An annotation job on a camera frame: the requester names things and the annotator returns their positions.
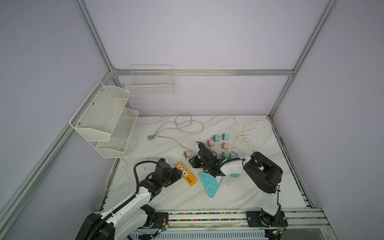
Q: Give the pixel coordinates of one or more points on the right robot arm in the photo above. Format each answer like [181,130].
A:
[266,174]

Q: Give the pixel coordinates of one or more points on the teal plug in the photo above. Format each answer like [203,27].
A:
[225,137]
[216,138]

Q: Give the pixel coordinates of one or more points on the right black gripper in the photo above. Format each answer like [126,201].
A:
[194,160]

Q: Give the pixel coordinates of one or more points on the orange power strip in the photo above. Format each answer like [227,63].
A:
[186,174]

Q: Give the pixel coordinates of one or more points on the blue power strip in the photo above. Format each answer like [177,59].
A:
[234,165]

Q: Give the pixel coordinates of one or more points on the upper white mesh shelf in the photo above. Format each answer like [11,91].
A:
[96,119]

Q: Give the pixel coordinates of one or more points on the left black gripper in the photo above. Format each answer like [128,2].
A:
[175,175]

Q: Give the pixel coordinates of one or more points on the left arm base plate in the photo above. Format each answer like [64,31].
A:
[153,221]

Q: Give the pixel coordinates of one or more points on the teal triangular power strip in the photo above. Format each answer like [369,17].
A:
[210,183]

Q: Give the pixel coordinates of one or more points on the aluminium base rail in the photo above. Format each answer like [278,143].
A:
[236,219]

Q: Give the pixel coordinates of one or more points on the pink plug black strip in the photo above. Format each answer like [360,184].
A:
[225,146]
[210,143]

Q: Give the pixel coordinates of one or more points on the white wire basket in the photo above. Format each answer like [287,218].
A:
[151,80]

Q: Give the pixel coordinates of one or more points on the lower white mesh shelf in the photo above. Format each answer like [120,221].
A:
[118,142]

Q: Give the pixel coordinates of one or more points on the white mesh shelf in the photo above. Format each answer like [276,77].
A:
[118,142]
[96,119]

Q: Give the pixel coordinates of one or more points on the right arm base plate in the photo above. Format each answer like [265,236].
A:
[258,219]

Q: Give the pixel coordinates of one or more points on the green plug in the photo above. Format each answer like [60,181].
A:
[225,155]

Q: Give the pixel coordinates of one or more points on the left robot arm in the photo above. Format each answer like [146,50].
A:
[134,211]

